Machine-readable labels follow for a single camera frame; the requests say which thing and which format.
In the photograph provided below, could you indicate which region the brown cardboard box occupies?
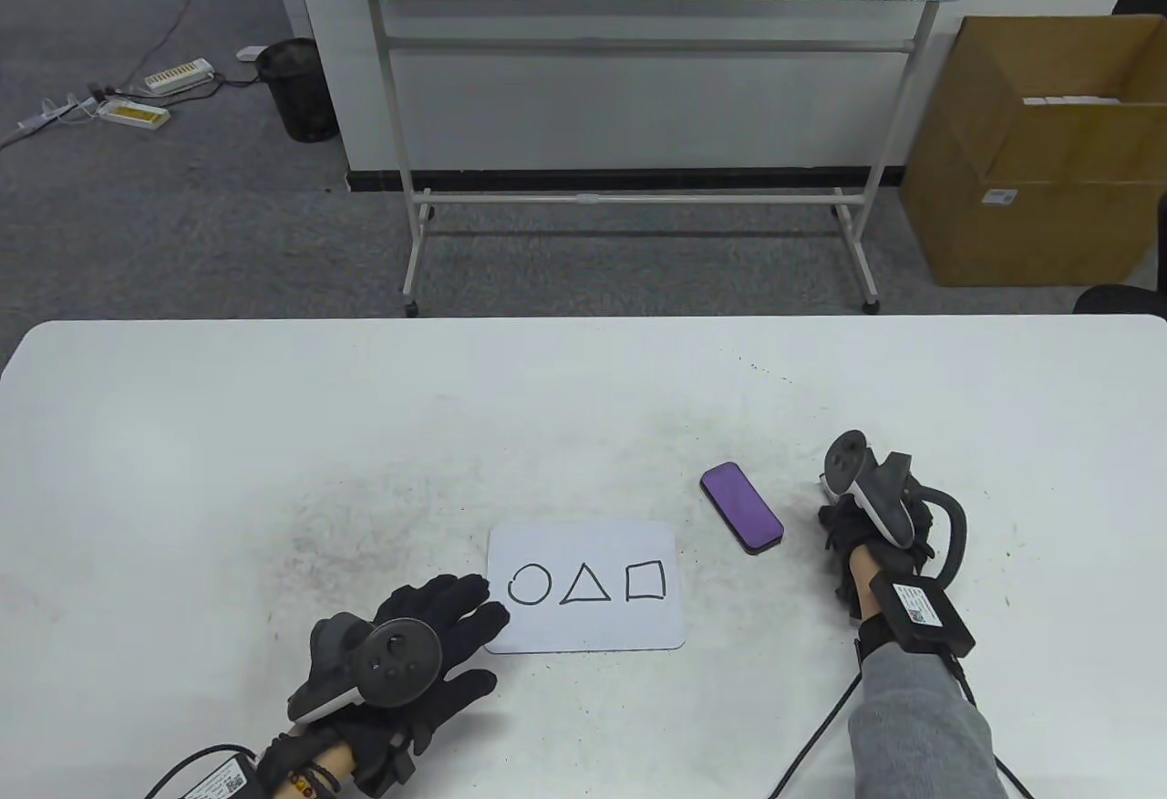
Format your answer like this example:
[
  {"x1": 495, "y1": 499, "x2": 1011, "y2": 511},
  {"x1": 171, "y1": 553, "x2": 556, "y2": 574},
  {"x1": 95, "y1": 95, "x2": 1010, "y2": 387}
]
[{"x1": 900, "y1": 15, "x2": 1167, "y2": 288}]

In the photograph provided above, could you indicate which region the grey black right glove controller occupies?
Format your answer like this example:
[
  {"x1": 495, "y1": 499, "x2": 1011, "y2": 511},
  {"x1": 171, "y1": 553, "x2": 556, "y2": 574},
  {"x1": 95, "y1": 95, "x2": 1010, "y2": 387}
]
[{"x1": 823, "y1": 431, "x2": 923, "y2": 550}]

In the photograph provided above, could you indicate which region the white yellow power strip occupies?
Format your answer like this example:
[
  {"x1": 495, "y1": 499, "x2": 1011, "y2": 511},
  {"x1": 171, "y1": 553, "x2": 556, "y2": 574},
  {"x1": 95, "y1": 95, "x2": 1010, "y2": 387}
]
[{"x1": 95, "y1": 99, "x2": 173, "y2": 130}]

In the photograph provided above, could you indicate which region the beaded wrist bracelet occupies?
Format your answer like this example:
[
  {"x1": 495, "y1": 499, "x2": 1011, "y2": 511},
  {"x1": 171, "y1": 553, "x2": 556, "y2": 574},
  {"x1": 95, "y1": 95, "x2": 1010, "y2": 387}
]
[{"x1": 286, "y1": 763, "x2": 344, "y2": 797}]

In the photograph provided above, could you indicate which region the thick black controller cable loop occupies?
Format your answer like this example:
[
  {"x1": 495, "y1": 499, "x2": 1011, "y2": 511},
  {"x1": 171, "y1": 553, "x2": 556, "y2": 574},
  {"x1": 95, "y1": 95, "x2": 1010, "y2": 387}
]
[{"x1": 916, "y1": 483, "x2": 969, "y2": 583}]

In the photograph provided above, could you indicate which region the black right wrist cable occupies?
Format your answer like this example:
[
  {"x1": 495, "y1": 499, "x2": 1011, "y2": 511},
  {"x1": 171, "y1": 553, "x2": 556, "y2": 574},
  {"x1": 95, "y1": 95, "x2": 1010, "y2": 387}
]
[{"x1": 769, "y1": 649, "x2": 1037, "y2": 799}]

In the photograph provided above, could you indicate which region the person's right forearm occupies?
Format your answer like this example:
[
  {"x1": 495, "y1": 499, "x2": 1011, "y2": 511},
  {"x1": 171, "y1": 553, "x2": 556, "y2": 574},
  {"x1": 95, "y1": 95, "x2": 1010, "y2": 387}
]
[{"x1": 848, "y1": 617, "x2": 1009, "y2": 799}]

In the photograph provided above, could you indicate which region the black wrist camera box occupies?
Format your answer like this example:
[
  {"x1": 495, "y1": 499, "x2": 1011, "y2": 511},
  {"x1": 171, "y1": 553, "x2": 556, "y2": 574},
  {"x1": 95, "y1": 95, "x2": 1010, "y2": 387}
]
[
  {"x1": 868, "y1": 568, "x2": 976, "y2": 657},
  {"x1": 169, "y1": 749, "x2": 263, "y2": 799}
]

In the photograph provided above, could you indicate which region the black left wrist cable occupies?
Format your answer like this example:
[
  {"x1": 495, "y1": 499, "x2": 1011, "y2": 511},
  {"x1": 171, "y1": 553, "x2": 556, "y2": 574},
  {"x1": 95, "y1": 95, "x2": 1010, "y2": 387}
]
[{"x1": 144, "y1": 743, "x2": 258, "y2": 799}]

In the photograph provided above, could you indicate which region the person's left forearm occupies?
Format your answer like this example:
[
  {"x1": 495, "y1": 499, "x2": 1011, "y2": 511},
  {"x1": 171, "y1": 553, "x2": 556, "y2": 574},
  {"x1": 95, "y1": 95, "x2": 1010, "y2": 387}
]
[{"x1": 260, "y1": 731, "x2": 358, "y2": 799}]

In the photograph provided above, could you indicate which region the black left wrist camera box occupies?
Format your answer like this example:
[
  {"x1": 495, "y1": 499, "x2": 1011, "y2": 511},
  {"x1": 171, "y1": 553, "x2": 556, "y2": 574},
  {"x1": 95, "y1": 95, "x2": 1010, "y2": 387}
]
[{"x1": 169, "y1": 749, "x2": 263, "y2": 799}]

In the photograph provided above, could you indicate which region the black mesh trash bin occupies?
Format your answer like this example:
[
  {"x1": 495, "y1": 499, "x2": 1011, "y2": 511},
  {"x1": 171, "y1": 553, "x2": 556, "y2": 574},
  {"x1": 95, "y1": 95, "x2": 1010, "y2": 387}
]
[{"x1": 254, "y1": 37, "x2": 342, "y2": 144}]

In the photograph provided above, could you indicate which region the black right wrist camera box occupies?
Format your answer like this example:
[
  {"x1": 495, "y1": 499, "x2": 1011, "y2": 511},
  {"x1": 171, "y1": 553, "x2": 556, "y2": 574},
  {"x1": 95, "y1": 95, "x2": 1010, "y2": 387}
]
[{"x1": 868, "y1": 568, "x2": 976, "y2": 657}]

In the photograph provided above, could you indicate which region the person's left hand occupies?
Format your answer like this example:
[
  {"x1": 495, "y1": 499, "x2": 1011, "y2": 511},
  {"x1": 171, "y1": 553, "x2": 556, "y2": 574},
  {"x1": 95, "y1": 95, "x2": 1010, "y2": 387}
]
[{"x1": 287, "y1": 573, "x2": 511, "y2": 798}]

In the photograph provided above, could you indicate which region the small whiteboard with drawn shapes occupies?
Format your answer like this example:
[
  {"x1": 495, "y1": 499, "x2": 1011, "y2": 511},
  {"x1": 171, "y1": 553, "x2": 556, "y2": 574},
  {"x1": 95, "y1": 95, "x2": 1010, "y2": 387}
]
[{"x1": 485, "y1": 521, "x2": 687, "y2": 655}]

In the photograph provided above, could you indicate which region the person's right hand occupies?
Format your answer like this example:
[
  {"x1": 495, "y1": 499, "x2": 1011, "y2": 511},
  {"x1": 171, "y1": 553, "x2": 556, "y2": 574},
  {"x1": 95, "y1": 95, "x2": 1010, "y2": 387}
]
[{"x1": 818, "y1": 469, "x2": 941, "y2": 625}]

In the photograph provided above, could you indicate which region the grey black left glove controller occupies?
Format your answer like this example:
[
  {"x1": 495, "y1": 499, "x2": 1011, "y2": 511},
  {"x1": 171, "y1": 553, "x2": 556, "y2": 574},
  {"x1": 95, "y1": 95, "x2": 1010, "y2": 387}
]
[{"x1": 287, "y1": 614, "x2": 444, "y2": 728}]

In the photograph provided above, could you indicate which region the grey black glove controller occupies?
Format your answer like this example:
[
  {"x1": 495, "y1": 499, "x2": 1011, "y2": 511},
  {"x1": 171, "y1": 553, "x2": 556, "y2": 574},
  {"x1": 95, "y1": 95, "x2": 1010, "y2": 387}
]
[
  {"x1": 287, "y1": 614, "x2": 444, "y2": 728},
  {"x1": 823, "y1": 431, "x2": 923, "y2": 550}
]

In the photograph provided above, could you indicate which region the white plug with cable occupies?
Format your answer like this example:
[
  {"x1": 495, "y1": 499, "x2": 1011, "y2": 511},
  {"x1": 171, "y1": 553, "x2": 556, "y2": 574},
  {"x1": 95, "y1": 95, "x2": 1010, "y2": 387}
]
[{"x1": 0, "y1": 91, "x2": 99, "y2": 150}]

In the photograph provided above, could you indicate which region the grey floor cable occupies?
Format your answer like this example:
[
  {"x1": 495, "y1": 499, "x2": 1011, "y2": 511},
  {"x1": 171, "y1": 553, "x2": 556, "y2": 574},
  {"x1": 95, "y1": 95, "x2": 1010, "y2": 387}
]
[{"x1": 135, "y1": 0, "x2": 226, "y2": 81}]

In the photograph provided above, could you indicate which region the purple board eraser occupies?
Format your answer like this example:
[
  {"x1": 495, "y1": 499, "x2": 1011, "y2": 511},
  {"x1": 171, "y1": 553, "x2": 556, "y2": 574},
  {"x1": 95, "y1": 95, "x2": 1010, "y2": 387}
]
[{"x1": 699, "y1": 462, "x2": 786, "y2": 556}]

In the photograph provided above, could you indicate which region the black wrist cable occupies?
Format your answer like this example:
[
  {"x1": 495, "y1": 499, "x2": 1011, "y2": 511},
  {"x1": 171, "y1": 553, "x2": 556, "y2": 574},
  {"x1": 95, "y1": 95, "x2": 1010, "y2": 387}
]
[
  {"x1": 144, "y1": 743, "x2": 258, "y2": 799},
  {"x1": 769, "y1": 649, "x2": 1037, "y2": 799}
]

